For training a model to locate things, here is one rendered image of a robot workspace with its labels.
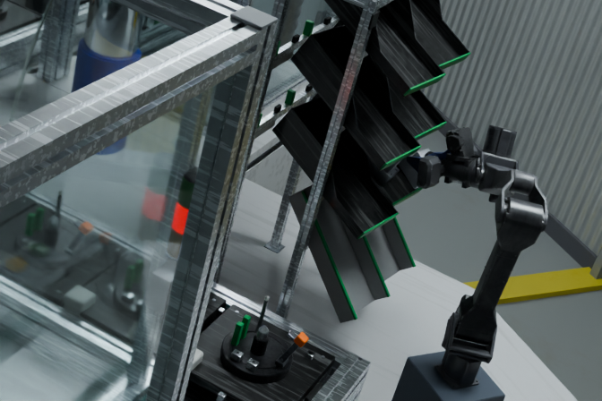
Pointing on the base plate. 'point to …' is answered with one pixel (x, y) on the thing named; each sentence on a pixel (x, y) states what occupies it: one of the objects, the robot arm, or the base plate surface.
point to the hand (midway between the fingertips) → (426, 160)
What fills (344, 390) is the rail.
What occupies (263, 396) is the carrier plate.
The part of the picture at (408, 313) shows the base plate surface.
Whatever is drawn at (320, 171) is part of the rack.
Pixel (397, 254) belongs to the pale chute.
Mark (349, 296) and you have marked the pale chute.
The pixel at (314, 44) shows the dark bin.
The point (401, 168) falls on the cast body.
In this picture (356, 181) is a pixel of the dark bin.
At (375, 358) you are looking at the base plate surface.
